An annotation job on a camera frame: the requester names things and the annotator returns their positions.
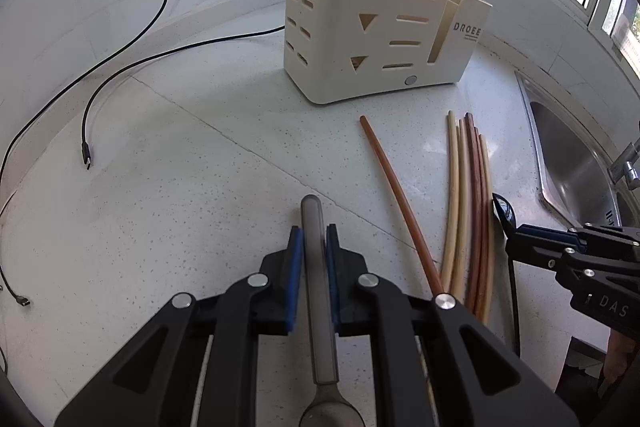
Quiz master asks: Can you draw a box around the black spoon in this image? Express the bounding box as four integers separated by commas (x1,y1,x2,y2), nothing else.
491,192,523,355

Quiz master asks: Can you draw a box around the stainless steel sink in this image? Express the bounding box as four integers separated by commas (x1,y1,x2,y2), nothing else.
515,69,640,248

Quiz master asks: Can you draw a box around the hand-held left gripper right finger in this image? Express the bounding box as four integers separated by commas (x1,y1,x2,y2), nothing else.
326,223,581,427

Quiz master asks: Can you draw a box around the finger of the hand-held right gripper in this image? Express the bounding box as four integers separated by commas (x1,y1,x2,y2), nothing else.
505,231,585,269
517,223,640,244

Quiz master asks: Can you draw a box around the cream plastic utensil holder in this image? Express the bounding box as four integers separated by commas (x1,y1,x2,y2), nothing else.
282,0,493,105

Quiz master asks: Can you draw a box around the metal faucet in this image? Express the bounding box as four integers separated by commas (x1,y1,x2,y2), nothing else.
606,143,640,188

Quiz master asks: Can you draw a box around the person's right hand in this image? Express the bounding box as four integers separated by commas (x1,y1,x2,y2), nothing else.
606,329,635,379

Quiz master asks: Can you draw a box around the metal spoon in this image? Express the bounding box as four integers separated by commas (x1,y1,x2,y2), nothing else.
299,194,366,427

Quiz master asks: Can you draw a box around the reddish brown chopstick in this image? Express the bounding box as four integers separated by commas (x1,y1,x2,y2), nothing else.
359,115,445,297

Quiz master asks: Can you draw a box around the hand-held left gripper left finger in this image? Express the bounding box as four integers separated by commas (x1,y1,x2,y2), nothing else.
54,226,306,427

